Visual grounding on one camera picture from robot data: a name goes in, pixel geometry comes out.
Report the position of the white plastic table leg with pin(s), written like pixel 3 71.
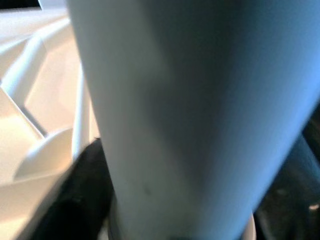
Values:
pixel 187 112

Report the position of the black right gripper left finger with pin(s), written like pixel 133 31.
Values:
pixel 75 200

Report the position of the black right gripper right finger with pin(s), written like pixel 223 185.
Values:
pixel 295 205

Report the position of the white plastic table top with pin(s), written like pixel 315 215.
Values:
pixel 50 100

